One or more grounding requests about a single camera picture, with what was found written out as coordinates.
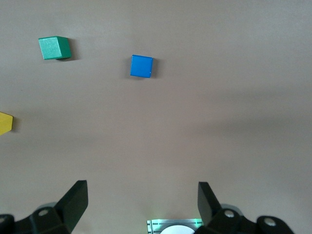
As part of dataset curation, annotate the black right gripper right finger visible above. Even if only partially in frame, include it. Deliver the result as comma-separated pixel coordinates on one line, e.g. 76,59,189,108
195,181,296,234

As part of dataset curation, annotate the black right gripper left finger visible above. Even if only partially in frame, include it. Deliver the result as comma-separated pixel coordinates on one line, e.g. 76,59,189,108
0,180,88,234

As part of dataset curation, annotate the yellow wooden block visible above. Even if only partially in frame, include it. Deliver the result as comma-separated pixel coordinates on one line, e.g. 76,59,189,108
0,111,14,137

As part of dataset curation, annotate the blue wooden block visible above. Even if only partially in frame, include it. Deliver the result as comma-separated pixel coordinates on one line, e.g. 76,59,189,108
130,54,154,79

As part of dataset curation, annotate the green wooden block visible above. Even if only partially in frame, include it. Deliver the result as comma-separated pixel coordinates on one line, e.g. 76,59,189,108
38,36,72,60

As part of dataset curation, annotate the brown paper table cover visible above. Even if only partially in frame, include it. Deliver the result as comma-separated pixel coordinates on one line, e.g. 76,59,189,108
0,0,312,234

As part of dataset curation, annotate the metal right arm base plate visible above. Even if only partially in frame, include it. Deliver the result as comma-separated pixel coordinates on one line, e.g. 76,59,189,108
146,218,204,234

